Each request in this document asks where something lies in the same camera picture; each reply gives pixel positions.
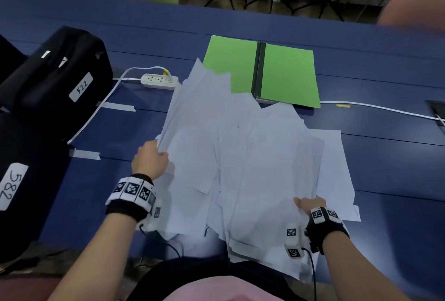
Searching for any person's right hand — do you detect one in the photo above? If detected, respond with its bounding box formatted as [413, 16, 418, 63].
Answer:
[294, 196, 327, 218]

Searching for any person's left hand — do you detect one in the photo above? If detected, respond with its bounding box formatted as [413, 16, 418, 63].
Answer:
[131, 139, 170, 182]

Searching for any pile of white paper sheets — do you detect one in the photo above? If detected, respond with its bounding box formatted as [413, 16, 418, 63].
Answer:
[155, 57, 362, 284]

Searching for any person's right forearm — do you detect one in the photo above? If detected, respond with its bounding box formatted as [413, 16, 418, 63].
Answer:
[318, 233, 415, 301]

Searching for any person's left forearm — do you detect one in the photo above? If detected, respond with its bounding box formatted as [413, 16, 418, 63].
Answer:
[47, 212, 138, 301]

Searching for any right wristband with marker tags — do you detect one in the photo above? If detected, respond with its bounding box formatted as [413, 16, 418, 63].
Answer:
[305, 206, 350, 255]

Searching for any wristband with marker tags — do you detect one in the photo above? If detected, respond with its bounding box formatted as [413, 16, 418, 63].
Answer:
[105, 174, 156, 223]
[305, 206, 350, 255]

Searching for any left wristband with marker tags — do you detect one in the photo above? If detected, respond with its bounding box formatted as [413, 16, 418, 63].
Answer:
[105, 174, 156, 223]

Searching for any grey tape strip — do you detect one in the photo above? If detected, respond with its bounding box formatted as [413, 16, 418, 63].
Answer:
[98, 101, 136, 112]
[68, 149, 101, 161]

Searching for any white power strip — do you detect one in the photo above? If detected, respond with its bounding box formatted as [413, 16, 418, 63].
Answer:
[140, 73, 179, 90]

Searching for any pink shirt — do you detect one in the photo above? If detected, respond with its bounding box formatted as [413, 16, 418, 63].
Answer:
[170, 274, 279, 301]

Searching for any black case with white label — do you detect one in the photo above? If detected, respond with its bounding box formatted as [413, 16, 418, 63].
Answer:
[0, 113, 72, 265]
[0, 26, 114, 142]

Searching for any open green folder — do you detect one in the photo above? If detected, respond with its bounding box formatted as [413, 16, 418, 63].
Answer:
[202, 35, 321, 109]

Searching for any pink chair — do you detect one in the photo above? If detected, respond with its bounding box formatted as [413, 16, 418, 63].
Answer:
[377, 0, 445, 36]

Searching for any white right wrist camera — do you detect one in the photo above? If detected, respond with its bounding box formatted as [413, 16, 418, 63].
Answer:
[284, 223, 304, 260]

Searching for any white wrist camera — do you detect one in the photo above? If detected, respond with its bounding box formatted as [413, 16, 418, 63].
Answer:
[284, 223, 304, 260]
[137, 198, 164, 233]

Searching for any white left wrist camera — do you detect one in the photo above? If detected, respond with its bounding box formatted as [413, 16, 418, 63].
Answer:
[137, 198, 164, 233]

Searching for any black camera cable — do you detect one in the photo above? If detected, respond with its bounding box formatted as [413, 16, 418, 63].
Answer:
[301, 247, 318, 301]
[139, 224, 184, 260]

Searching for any white power cable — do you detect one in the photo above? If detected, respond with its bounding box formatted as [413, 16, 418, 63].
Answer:
[67, 66, 167, 145]
[320, 101, 445, 123]

